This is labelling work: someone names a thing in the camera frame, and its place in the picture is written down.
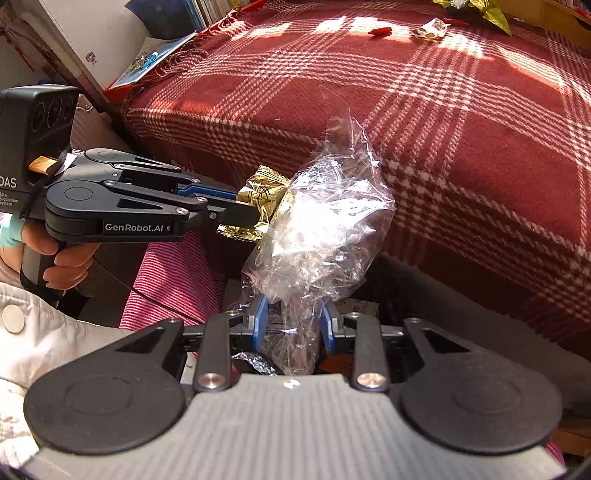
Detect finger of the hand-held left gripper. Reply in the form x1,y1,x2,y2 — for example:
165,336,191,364
85,148,244,202
106,180,259,228

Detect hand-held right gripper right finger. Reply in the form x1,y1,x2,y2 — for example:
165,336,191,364
318,299,472,392

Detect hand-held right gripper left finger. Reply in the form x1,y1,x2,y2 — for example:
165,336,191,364
115,295,269,392

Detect small gold wrapper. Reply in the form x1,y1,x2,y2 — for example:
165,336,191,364
216,164,296,244

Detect clear plastic bag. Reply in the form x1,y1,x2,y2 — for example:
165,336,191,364
240,85,397,376

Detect person's left forearm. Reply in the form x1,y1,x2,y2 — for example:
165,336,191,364
0,213,26,284

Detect row of thin pale books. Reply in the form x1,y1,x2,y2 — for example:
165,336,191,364
189,0,269,26

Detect person's left hand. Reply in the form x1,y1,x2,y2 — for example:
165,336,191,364
21,222,101,291

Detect crumpled silver foil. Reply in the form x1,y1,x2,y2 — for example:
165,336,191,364
231,350,278,377

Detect small cardboard box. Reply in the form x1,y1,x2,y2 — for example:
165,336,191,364
339,298,380,320

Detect pink striped pants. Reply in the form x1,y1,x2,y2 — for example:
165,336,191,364
119,228,241,333

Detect white padded jacket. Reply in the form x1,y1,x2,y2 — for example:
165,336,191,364
0,281,139,464

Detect blue white picture booklet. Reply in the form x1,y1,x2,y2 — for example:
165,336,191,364
104,30,200,100

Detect white cabinet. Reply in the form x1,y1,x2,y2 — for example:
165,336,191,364
34,0,155,93

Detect crumpled white wrapper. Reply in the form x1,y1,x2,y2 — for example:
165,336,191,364
412,18,450,40

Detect wooden drawer organizer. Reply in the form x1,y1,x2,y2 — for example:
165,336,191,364
492,0,591,44

